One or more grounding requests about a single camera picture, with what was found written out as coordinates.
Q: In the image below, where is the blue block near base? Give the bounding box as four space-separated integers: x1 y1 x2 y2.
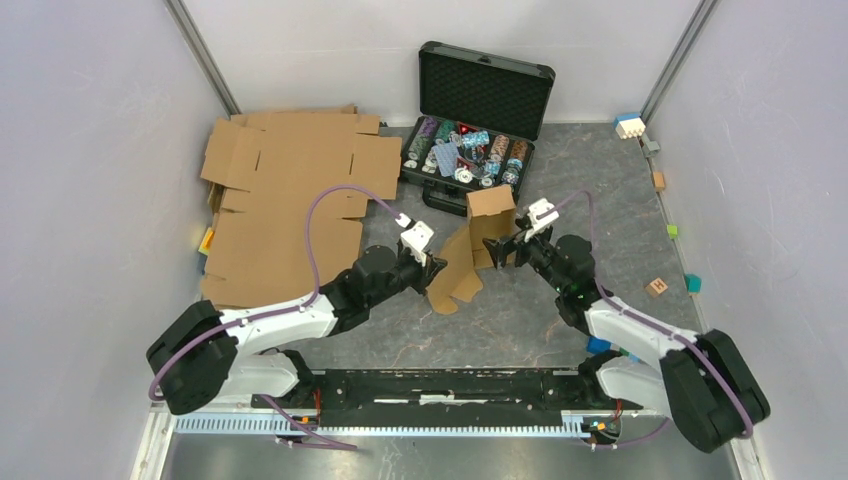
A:
586 336 612 355

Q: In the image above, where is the blue white toy block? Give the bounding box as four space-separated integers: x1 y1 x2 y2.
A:
613 112 646 139

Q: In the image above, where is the purple cable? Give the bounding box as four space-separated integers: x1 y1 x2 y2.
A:
146 184 412 453
543 189 757 452

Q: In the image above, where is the black poker chip case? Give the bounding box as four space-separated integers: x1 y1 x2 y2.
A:
400 41 556 216

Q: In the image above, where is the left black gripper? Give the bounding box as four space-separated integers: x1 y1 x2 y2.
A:
367 246 447 308

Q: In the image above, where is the orange small block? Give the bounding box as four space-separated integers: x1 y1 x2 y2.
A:
652 172 666 193

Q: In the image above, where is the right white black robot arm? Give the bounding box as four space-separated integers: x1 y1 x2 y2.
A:
483 231 771 453

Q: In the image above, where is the stack of cardboard blanks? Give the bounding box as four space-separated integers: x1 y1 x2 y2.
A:
201 106 403 309

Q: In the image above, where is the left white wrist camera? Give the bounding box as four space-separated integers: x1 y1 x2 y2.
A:
396 213 435 267

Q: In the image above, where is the wooden letter H block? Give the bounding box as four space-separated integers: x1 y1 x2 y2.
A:
645 278 668 298

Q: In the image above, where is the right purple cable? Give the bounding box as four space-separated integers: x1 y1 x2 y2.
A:
543 189 757 452

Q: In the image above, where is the grey small block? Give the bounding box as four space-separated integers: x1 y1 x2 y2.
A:
640 140 661 158

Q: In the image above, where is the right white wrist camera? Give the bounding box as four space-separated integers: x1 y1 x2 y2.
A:
517 198 559 243

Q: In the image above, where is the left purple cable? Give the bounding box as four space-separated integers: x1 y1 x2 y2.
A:
146 184 412 453

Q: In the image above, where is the yellow orange block at left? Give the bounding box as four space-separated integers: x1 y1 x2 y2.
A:
197 227 215 256

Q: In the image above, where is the brown cardboard box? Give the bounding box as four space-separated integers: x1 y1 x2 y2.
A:
427 185 516 315

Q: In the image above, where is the teal small block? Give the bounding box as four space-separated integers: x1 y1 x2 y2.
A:
684 273 702 295

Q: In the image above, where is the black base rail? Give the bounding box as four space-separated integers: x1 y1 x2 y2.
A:
275 368 632 428

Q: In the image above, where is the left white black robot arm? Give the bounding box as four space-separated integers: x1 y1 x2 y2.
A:
146 245 448 415

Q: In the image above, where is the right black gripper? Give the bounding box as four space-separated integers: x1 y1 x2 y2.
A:
482 218 567 295

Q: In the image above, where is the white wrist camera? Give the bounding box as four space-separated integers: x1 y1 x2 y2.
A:
517 198 559 243
396 213 435 267

